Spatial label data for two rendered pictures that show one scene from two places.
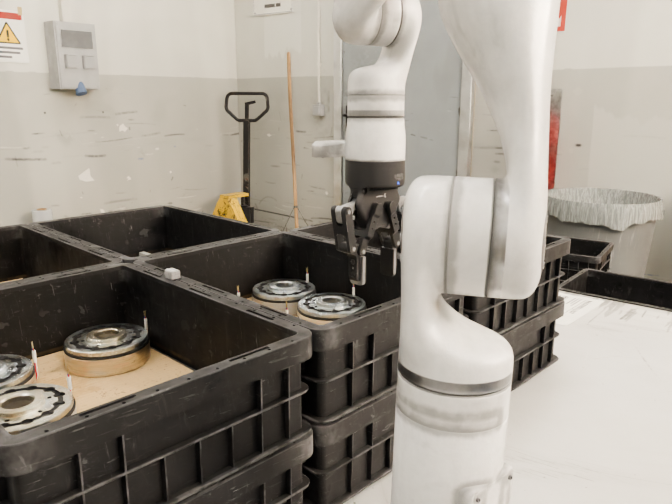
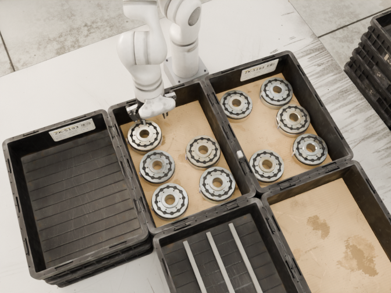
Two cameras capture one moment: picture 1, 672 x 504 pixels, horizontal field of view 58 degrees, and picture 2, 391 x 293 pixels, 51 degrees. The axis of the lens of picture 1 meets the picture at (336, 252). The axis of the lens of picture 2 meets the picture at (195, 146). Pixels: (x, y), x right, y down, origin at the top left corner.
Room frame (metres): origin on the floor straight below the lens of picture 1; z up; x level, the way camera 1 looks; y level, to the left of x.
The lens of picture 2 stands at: (1.24, 0.27, 1.95)
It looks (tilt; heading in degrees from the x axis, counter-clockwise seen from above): 65 degrees down; 202
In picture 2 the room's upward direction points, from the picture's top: 3 degrees clockwise
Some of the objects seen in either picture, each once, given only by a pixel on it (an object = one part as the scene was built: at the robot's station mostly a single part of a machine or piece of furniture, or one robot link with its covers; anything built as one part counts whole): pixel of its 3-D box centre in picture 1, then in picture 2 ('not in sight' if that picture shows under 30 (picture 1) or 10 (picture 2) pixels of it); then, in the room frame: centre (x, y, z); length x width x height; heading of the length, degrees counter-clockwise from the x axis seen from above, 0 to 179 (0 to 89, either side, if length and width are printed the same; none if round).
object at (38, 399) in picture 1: (18, 404); (293, 117); (0.55, 0.32, 0.86); 0.05 x 0.05 x 0.01
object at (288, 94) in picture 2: not in sight; (276, 90); (0.48, 0.24, 0.86); 0.10 x 0.10 x 0.01
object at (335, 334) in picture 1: (297, 275); (178, 150); (0.82, 0.05, 0.92); 0.40 x 0.30 x 0.02; 46
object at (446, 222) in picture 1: (458, 285); (183, 18); (0.46, -0.10, 1.01); 0.09 x 0.09 x 0.17; 76
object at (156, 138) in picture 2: not in sight; (144, 135); (0.79, -0.07, 0.86); 0.10 x 0.10 x 0.01
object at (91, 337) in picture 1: (106, 335); (266, 164); (0.73, 0.29, 0.86); 0.05 x 0.05 x 0.01
